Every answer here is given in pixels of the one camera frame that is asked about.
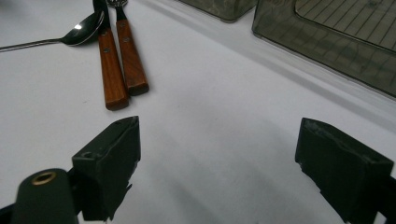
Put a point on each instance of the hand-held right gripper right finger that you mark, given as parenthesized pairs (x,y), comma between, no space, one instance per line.
(342,174)

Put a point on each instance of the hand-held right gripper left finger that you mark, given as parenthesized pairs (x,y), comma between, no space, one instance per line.
(109,165)

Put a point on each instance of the long metal spoon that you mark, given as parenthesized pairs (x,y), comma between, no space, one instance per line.
(82,31)

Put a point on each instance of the smoky transparent plastic bin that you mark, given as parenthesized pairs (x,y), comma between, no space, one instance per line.
(327,53)
(224,7)

